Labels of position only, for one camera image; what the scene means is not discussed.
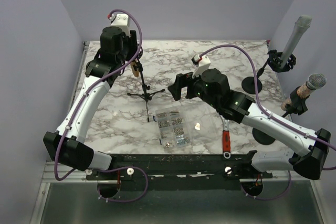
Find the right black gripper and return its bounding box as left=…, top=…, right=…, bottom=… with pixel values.
left=168, top=66, right=219, bottom=109

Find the gold microphone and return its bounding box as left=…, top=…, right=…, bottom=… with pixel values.
left=131, top=61, right=140, bottom=77

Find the black tripod microphone stand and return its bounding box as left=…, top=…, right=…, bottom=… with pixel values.
left=127, top=61, right=165, bottom=122

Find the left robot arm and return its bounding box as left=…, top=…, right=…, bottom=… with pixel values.
left=43, top=26, right=142, bottom=179

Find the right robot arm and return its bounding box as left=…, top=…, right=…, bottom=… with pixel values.
left=168, top=69, right=331, bottom=180

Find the black round-base clip stand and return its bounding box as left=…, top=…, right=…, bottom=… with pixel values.
left=252, top=84, right=314, bottom=145

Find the grey microphone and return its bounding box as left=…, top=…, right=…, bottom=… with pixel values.
left=280, top=15, right=312, bottom=67

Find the small white paper scrap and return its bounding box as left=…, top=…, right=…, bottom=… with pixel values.
left=194, top=123, right=201, bottom=131

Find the clear plastic screw box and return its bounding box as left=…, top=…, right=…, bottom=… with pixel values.
left=153, top=106, right=192, bottom=152

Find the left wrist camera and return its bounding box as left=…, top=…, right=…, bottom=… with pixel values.
left=108, top=13, right=131, bottom=37

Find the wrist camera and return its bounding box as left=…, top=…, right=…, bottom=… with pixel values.
left=191, top=54, right=211, bottom=79
left=108, top=13, right=131, bottom=37

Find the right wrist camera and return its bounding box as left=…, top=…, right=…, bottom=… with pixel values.
left=191, top=54, right=211, bottom=79

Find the red-handled adjustable wrench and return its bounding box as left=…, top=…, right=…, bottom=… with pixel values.
left=222, top=118, right=231, bottom=159

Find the black front mounting rail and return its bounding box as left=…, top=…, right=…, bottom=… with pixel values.
left=86, top=151, right=272, bottom=191

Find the black round-base shock-mount stand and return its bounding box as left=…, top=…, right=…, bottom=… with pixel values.
left=241, top=49, right=297, bottom=95

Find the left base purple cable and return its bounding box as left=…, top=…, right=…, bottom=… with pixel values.
left=98, top=167, right=151, bottom=204

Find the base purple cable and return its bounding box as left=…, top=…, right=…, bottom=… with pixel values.
left=98, top=167, right=151, bottom=204
left=240, top=170, right=292, bottom=202

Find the cork-handle silver-head microphone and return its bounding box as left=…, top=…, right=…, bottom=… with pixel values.
left=281, top=73, right=327, bottom=115

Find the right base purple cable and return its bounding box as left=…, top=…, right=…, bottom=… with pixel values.
left=240, top=170, right=292, bottom=202

